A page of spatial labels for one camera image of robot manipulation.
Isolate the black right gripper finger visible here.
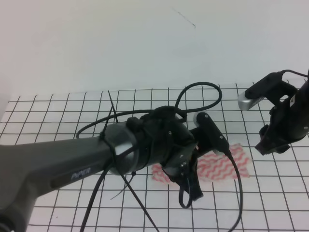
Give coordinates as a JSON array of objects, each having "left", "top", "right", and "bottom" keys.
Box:
[
  {"left": 273, "top": 145, "right": 290, "bottom": 154},
  {"left": 255, "top": 142, "right": 273, "bottom": 155}
]

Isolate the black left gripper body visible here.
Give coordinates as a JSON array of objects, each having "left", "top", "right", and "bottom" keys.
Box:
[{"left": 135, "top": 106, "right": 198, "bottom": 184}]

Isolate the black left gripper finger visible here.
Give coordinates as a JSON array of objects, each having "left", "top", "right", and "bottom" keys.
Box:
[{"left": 185, "top": 174, "right": 203, "bottom": 201}]

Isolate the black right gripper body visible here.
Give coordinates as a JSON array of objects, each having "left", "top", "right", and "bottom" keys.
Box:
[{"left": 259, "top": 107, "right": 307, "bottom": 150}]

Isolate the pink wavy striped towel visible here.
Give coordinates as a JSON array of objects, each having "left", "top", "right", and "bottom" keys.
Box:
[{"left": 152, "top": 144, "right": 252, "bottom": 184}]

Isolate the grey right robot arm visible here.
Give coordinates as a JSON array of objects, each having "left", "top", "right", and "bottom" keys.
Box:
[{"left": 251, "top": 70, "right": 309, "bottom": 155}]

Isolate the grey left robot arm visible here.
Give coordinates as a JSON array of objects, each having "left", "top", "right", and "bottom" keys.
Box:
[{"left": 0, "top": 106, "right": 203, "bottom": 232}]

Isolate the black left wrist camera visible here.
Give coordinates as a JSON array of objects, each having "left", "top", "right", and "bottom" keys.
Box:
[{"left": 190, "top": 112, "right": 231, "bottom": 156}]

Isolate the black right camera cable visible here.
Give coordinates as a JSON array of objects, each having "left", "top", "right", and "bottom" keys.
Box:
[{"left": 281, "top": 69, "right": 309, "bottom": 78}]

